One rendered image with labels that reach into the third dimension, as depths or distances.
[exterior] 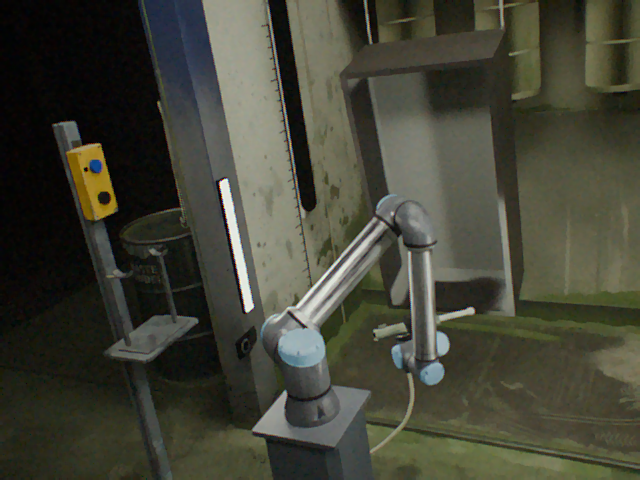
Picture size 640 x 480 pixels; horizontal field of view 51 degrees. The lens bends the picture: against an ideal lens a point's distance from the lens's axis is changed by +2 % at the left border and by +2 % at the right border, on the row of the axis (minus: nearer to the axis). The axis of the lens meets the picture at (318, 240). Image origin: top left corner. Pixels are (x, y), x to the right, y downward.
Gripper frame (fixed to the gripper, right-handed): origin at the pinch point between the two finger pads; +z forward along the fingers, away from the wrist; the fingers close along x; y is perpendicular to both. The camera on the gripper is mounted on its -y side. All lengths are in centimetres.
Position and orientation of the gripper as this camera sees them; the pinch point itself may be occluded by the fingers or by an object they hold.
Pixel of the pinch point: (400, 335)
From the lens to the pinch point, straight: 293.9
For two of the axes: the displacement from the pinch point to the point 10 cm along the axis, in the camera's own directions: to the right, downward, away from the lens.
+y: 2.1, 9.8, -0.4
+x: 9.3, -1.9, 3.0
